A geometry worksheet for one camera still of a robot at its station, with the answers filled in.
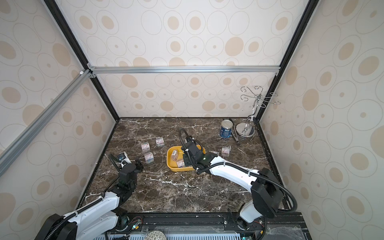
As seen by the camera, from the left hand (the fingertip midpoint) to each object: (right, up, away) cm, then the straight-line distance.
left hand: (137, 156), depth 85 cm
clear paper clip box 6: (+19, +1, +10) cm, 22 cm away
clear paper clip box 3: (+8, +7, +18) cm, 21 cm away
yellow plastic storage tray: (+18, -4, +10) cm, 21 cm away
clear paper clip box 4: (+53, +2, +13) cm, 54 cm away
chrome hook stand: (+71, +16, +25) cm, 78 cm away
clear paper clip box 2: (-1, +4, +15) cm, 16 cm away
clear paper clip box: (+3, -3, +10) cm, 11 cm away
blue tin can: (+54, +16, +17) cm, 59 cm away
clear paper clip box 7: (+24, -6, +7) cm, 26 cm away
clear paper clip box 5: (+47, 0, +13) cm, 48 cm away
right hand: (+32, +2, 0) cm, 32 cm away
